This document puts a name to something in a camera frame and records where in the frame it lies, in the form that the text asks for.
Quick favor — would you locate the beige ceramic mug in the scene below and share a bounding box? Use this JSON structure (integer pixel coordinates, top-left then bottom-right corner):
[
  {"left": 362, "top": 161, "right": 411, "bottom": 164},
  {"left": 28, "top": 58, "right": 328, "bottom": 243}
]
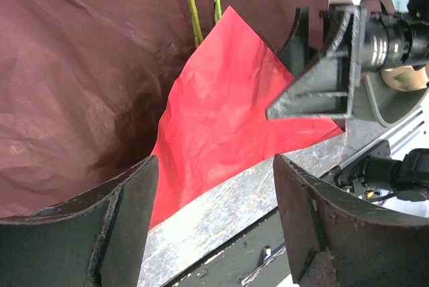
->
[{"left": 381, "top": 65, "right": 428, "bottom": 92}]

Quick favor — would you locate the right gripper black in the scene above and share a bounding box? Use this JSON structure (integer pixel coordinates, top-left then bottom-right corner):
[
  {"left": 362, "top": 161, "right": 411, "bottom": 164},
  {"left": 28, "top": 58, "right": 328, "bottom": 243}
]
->
[{"left": 266, "top": 0, "right": 428, "bottom": 120}]

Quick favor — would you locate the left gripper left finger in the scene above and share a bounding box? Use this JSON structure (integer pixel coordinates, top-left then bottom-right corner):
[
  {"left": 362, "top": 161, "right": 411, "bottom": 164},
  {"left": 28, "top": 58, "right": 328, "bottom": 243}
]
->
[{"left": 1, "top": 156, "right": 159, "bottom": 286}]

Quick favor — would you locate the dark red wrapping paper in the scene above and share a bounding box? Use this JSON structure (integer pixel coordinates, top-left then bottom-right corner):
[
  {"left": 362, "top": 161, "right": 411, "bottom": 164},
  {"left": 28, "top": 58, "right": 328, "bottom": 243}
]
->
[{"left": 1, "top": 0, "right": 344, "bottom": 225}]

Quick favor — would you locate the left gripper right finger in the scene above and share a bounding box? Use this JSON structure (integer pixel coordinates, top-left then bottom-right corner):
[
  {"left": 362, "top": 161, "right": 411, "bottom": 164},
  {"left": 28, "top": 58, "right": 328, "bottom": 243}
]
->
[{"left": 273, "top": 155, "right": 428, "bottom": 286}]

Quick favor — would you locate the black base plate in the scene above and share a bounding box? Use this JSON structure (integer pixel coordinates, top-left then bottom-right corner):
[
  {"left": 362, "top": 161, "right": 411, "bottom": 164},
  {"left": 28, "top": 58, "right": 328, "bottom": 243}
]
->
[{"left": 165, "top": 209, "right": 292, "bottom": 286}]

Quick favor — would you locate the dark green tray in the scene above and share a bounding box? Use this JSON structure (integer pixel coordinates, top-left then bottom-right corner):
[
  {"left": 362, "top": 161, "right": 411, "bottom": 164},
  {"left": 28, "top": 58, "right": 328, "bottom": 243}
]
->
[{"left": 363, "top": 0, "right": 429, "bottom": 129}]

